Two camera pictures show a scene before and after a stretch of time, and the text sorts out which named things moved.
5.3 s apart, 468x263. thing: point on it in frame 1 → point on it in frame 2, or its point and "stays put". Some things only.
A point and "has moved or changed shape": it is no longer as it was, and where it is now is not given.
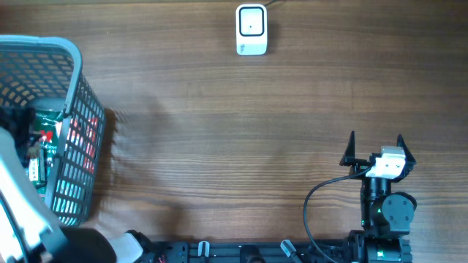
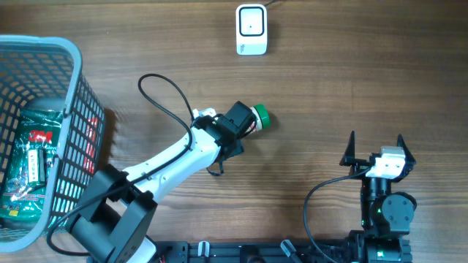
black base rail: x=251 y=252 stays put
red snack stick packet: x=84 y=132 has moved or changed shape
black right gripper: x=348 y=158 stays put
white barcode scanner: x=251 y=29 stays put
